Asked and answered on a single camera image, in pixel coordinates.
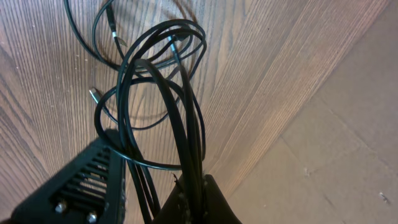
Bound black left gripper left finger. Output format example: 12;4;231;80
152;174;194;224

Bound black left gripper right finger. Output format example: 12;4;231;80
203;174;242;224

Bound black USB cable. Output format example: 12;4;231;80
93;19;208;224

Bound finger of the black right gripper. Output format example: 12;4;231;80
11;138;126;224

